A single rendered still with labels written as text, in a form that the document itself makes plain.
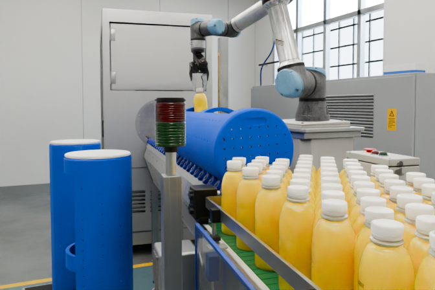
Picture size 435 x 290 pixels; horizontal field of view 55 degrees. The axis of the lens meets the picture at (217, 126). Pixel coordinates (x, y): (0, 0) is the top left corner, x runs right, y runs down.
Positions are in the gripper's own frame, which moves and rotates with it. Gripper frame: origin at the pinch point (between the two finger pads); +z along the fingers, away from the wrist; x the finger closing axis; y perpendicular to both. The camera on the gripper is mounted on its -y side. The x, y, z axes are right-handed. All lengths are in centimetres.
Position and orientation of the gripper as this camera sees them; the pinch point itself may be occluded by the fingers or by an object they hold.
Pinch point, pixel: (199, 89)
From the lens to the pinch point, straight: 211.5
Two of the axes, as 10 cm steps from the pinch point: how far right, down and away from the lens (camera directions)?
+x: -9.6, 0.2, -2.8
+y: -2.8, -0.5, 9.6
